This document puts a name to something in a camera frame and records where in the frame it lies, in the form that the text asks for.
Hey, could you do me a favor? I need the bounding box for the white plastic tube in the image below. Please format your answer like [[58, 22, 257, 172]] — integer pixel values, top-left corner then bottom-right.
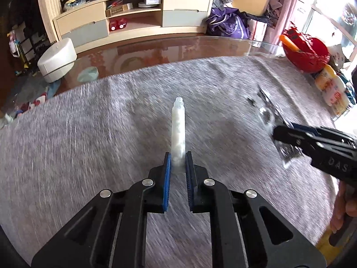
[[171, 97, 186, 168]]

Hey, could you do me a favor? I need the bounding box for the silver foil wrapper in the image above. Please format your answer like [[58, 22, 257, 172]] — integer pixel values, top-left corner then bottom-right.
[[246, 84, 303, 169]]

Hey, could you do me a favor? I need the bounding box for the right hand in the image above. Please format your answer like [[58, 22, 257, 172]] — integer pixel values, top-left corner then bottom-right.
[[330, 181, 357, 234]]

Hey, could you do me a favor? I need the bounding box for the red plastic basket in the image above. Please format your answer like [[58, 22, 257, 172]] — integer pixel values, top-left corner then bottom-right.
[[282, 25, 330, 74]]

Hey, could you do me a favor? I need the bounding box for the yellow towel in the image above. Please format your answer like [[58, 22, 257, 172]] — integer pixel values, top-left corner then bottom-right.
[[315, 226, 353, 267]]

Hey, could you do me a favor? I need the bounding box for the grey woven table cloth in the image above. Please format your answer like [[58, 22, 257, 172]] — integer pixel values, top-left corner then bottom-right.
[[1, 56, 336, 262]]

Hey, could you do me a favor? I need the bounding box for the purple bag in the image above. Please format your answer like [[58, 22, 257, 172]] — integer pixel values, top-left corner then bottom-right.
[[206, 7, 249, 39]]

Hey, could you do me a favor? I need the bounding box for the red toy car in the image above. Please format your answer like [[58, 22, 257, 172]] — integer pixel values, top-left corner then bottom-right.
[[109, 18, 128, 31]]

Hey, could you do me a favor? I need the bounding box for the beige tv cabinet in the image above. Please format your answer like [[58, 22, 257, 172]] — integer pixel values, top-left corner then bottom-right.
[[52, 0, 213, 53]]

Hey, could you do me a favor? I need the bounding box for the white round stool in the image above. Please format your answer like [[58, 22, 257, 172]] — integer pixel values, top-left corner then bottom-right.
[[37, 38, 77, 83]]

